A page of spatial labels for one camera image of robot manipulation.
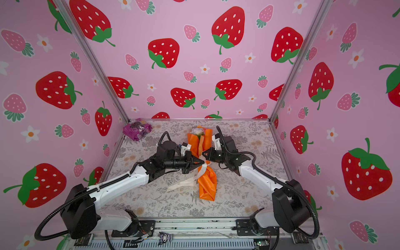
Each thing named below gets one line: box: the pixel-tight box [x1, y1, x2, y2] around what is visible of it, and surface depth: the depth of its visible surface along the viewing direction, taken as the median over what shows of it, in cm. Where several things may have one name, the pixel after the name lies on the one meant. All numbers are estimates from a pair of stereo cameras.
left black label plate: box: [73, 233, 93, 247], surface depth 70 cm
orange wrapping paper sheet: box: [187, 128, 218, 202], surface depth 84 cm
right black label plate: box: [292, 231, 310, 244], surface depth 71 cm
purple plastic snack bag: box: [122, 117, 153, 142], surface depth 110 cm
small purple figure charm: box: [157, 231, 173, 246], surface depth 71 cm
